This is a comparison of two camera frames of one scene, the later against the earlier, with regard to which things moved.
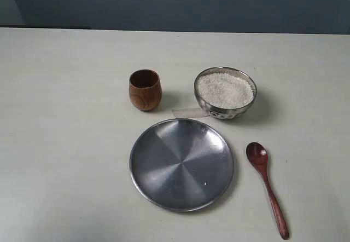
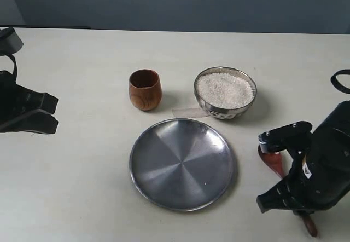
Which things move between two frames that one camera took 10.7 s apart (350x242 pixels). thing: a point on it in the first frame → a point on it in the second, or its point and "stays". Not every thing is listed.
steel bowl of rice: (225, 93) stays
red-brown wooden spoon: (257, 155) → (273, 161)
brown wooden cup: (145, 89) stays
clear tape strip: (189, 113) stays
